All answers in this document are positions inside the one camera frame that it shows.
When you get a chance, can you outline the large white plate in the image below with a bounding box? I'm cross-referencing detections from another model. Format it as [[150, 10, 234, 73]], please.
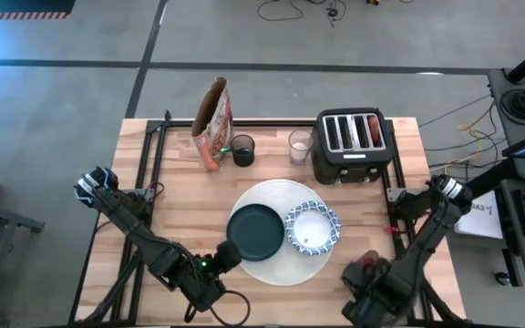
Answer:
[[228, 179, 336, 287]]

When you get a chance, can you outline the striped hazard tape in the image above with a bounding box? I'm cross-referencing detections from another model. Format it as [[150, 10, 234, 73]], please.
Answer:
[[0, 12, 71, 20]]

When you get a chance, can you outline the black aluminium table frame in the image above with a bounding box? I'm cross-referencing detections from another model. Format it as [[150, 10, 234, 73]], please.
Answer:
[[68, 108, 467, 327]]

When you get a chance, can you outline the blue patterned paper bowl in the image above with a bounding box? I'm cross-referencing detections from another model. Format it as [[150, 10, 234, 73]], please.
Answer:
[[284, 200, 342, 256]]

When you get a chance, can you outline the yellow floor cable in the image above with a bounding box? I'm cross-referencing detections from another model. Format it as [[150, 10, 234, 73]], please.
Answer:
[[428, 121, 489, 168]]

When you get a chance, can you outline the orange pumpkin cereal bag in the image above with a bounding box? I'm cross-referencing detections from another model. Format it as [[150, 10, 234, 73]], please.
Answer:
[[190, 76, 235, 173]]

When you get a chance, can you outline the black four-slot toaster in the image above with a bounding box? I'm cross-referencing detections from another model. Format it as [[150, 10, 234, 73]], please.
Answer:
[[312, 108, 395, 186]]

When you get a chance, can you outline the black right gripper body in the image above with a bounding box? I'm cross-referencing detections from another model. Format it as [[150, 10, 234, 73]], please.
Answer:
[[341, 259, 401, 327]]

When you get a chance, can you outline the dark green plate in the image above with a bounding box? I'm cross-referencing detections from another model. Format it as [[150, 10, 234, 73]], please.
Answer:
[[225, 203, 286, 262]]

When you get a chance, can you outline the black floor cable with plug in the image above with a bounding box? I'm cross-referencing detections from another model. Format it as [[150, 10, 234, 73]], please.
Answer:
[[307, 0, 351, 28]]

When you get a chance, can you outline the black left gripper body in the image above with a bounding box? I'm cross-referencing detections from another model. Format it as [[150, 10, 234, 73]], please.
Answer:
[[209, 240, 244, 276]]

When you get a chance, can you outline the clear glass with white filling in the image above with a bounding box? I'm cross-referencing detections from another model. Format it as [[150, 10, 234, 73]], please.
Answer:
[[288, 128, 314, 166]]

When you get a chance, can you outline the black floor cable loop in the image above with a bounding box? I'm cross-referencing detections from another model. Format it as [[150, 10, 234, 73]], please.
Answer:
[[256, 0, 304, 23]]

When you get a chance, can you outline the white paper sheet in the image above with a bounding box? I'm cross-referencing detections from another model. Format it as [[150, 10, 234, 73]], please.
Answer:
[[453, 190, 504, 241]]

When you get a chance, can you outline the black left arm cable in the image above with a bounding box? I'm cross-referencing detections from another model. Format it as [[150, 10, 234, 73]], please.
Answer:
[[183, 289, 252, 327]]

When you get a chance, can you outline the grey metal stand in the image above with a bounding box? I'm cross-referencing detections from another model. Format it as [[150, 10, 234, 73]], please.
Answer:
[[0, 195, 46, 320]]

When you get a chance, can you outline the coiled black cable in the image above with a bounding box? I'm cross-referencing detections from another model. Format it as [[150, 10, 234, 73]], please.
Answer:
[[500, 87, 525, 122]]

